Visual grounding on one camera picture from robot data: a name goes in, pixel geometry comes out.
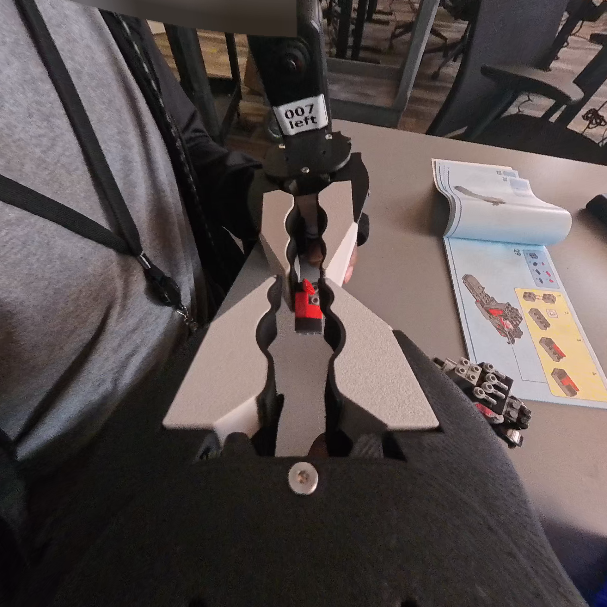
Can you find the small black red brick assembly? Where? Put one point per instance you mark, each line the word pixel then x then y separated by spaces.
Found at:
pixel 308 317

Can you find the black metal table frame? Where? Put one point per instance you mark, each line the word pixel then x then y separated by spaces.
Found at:
pixel 189 71

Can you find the person's grey sweater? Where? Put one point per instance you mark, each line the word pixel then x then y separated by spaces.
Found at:
pixel 71 308

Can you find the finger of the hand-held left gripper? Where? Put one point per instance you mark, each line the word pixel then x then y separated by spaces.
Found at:
pixel 341 223
pixel 274 227

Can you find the grey black toy brick truck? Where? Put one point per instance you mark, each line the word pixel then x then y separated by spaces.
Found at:
pixel 493 393

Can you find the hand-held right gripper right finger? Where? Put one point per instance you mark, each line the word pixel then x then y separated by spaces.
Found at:
pixel 379 379

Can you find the grey utility cart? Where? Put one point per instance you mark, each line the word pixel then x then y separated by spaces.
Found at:
pixel 408 71

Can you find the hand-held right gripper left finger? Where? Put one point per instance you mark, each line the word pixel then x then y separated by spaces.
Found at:
pixel 223 374

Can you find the person's left hand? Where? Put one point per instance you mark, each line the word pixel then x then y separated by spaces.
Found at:
pixel 314 253

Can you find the grey desk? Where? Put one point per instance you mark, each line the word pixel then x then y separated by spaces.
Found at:
pixel 403 261

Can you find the brick instruction booklet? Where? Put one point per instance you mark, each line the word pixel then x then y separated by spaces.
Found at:
pixel 498 223

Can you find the dark grey office chair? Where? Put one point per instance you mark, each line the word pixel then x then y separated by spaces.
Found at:
pixel 502 57

